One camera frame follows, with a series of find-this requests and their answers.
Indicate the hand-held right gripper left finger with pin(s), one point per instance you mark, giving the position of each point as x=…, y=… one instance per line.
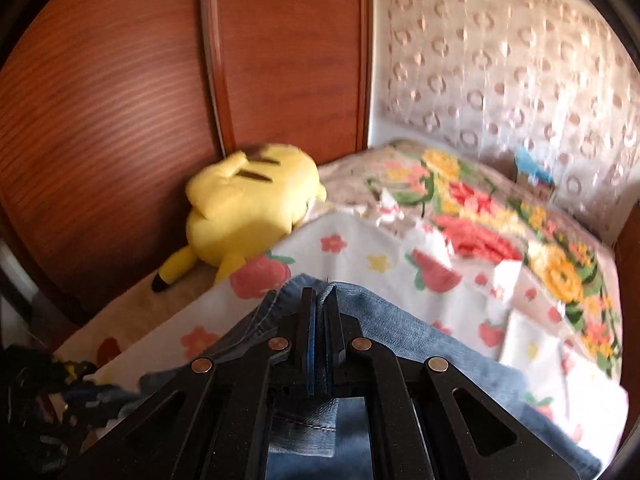
x=311, y=360

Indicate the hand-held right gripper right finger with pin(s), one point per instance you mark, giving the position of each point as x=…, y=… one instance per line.
x=330, y=340

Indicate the blue denim pants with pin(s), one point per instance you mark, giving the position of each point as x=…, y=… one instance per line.
x=320, y=435

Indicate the strawberry print bed sheet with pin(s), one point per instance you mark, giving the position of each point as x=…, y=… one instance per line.
x=350, y=250

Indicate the yellow plush toy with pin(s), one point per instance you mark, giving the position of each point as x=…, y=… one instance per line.
x=250, y=200

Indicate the floral blanket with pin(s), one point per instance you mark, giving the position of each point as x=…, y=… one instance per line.
x=475, y=230

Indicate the small cardboard box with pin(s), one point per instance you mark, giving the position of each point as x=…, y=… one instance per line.
x=542, y=187

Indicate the blue plastic bag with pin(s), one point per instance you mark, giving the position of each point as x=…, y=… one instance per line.
x=532, y=165

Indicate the wooden slatted wardrobe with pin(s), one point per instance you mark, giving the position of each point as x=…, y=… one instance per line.
x=125, y=110

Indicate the circle patterned wall curtain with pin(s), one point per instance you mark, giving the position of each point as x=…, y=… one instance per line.
x=500, y=60

